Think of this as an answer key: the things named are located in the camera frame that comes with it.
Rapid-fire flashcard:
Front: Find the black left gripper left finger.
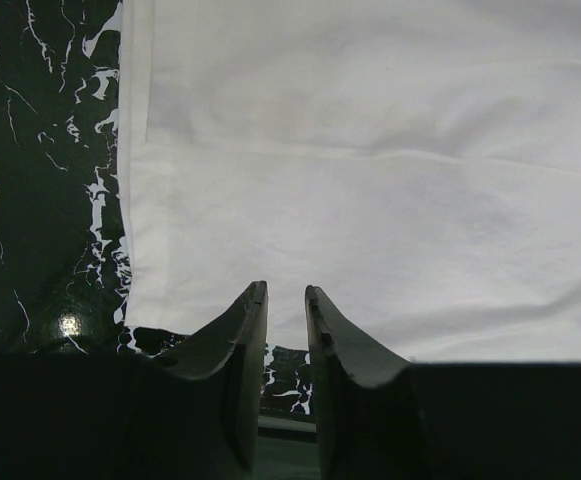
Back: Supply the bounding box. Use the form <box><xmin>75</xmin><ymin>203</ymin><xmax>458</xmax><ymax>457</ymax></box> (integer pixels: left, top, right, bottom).
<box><xmin>0</xmin><ymin>281</ymin><xmax>268</xmax><ymax>479</ymax></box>

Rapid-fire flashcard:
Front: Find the black marble pattern mat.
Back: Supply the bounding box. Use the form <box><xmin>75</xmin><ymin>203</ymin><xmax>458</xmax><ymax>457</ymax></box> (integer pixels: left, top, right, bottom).
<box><xmin>0</xmin><ymin>0</ymin><xmax>316</xmax><ymax>416</ymax></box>

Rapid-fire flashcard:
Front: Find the white printed t-shirt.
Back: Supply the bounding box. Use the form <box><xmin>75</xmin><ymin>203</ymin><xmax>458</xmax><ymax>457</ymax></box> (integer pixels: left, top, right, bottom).
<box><xmin>119</xmin><ymin>1</ymin><xmax>581</xmax><ymax>361</ymax></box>

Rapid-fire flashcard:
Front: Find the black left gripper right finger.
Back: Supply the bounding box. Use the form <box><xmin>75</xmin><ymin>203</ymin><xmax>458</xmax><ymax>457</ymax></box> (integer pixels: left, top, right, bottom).
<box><xmin>305</xmin><ymin>286</ymin><xmax>581</xmax><ymax>479</ymax></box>

